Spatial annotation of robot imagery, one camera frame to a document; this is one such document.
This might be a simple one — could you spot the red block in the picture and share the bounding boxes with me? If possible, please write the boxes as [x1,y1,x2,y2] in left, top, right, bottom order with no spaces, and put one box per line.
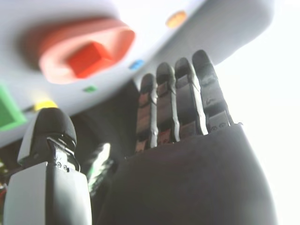
[67,41,113,78]

